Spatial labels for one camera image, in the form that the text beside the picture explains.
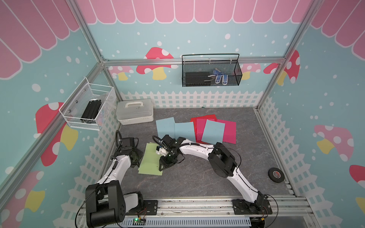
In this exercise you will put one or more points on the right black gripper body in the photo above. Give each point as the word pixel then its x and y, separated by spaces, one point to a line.
pixel 168 160

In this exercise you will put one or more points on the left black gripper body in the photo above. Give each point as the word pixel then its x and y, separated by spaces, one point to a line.
pixel 138 154

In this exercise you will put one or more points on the large green paper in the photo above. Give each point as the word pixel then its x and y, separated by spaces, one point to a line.
pixel 149 168

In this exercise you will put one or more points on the blue paper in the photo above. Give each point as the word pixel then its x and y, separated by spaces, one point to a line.
pixel 185 130
pixel 166 127
pixel 213 132

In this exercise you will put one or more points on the small green paper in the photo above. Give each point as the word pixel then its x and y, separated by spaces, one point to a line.
pixel 150 153

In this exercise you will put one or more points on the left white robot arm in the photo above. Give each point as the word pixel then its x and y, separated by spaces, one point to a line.
pixel 105 202

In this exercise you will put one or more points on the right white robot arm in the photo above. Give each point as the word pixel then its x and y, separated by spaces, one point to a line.
pixel 223 164

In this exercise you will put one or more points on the white plastic storage box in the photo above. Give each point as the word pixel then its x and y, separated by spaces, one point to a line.
pixel 135 111

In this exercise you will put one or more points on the magenta paper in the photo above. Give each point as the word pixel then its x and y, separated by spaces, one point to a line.
pixel 200 128
pixel 229 135

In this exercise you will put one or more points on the red paper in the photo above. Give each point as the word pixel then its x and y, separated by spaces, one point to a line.
pixel 210 117

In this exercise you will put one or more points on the green lit circuit board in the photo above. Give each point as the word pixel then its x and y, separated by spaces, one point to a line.
pixel 139 221

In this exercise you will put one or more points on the black box in mesh basket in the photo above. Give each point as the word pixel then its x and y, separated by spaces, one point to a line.
pixel 197 79

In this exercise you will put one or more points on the blue white item in basket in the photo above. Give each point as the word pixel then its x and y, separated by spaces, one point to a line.
pixel 219 77

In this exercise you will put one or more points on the black tape roll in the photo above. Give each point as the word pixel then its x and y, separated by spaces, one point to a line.
pixel 276 175

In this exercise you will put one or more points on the black block in wire basket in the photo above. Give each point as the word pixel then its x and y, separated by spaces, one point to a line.
pixel 91 111

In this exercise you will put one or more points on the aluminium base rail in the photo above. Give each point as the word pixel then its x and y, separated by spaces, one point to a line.
pixel 288 211

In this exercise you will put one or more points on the white wire wall basket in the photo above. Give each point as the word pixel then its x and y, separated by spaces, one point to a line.
pixel 74 107

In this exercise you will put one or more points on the black mesh wall basket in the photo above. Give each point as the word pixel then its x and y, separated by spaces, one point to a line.
pixel 226 63

